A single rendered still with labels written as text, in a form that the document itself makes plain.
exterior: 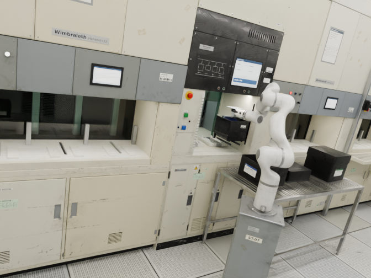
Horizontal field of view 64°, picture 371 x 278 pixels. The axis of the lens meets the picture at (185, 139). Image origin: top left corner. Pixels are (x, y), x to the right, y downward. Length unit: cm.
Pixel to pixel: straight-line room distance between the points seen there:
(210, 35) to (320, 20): 120
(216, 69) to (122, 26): 77
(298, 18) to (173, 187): 178
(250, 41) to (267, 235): 145
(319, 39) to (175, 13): 153
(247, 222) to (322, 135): 226
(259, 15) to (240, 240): 167
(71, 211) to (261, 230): 127
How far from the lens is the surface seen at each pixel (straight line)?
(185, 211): 263
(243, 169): 248
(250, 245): 204
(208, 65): 226
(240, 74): 247
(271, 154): 186
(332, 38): 326
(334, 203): 441
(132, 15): 198
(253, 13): 249
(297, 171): 271
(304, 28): 295
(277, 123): 195
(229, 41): 236
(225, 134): 255
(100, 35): 192
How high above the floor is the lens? 163
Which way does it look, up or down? 16 degrees down
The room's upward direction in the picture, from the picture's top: 11 degrees clockwise
